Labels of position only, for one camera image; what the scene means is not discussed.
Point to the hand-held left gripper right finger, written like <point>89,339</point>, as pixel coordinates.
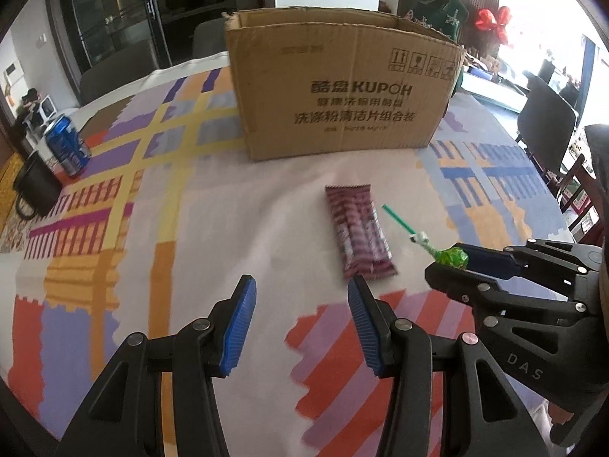
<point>365,328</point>

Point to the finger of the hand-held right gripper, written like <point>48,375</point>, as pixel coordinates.
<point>452,281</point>
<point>492,262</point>

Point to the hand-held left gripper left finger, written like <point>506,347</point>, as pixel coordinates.
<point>238,328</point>

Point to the green lollipop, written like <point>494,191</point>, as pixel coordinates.
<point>449,257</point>

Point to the purple striped snack bar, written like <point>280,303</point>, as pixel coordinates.
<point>361,228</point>

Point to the brown cardboard box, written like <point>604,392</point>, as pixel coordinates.
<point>333,66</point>

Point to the wooden chair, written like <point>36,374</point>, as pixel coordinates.
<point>578,200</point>

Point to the colourful patterned tablecloth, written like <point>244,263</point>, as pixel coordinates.
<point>214,209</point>

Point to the black chair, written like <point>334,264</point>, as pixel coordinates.
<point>547,123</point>

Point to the red bow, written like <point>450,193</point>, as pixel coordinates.
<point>490,19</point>

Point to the black mug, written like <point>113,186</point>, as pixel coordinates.
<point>35,185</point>

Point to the blue soda can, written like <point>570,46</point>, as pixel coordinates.
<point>66,145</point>

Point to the green knitted bag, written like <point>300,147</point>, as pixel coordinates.
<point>445,7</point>

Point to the grey chair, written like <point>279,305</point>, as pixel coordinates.
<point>114,81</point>

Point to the glass door cabinet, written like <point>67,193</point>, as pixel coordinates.
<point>123,9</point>

